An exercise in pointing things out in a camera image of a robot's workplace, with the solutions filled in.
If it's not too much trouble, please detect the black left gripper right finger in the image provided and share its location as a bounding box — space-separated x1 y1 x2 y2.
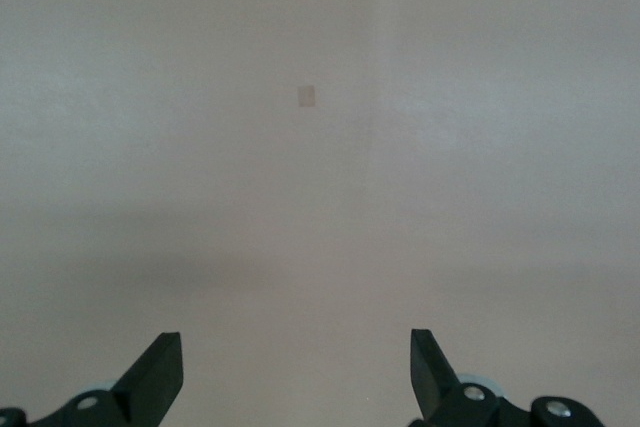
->
407 329 601 427

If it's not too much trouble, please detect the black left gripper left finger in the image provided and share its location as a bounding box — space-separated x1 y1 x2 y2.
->
0 331 184 427

